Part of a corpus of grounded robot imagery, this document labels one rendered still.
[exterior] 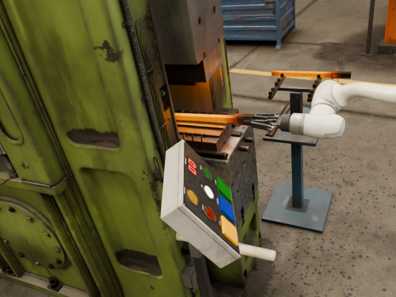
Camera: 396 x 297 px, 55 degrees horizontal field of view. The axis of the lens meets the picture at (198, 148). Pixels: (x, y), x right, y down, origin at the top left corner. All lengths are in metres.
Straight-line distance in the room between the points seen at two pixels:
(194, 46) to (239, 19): 4.16
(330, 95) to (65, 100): 1.07
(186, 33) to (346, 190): 1.87
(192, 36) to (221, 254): 0.76
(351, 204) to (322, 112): 1.30
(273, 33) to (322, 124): 3.97
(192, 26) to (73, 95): 0.53
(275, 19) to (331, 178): 2.93
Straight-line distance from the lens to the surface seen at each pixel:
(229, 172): 1.69
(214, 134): 1.71
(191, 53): 1.44
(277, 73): 2.34
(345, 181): 2.99
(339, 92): 1.66
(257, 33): 5.55
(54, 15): 1.46
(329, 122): 1.58
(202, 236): 1.12
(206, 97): 1.99
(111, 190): 1.78
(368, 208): 2.79
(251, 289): 2.31
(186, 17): 1.40
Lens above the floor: 1.88
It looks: 33 degrees down
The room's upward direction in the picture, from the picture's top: 11 degrees counter-clockwise
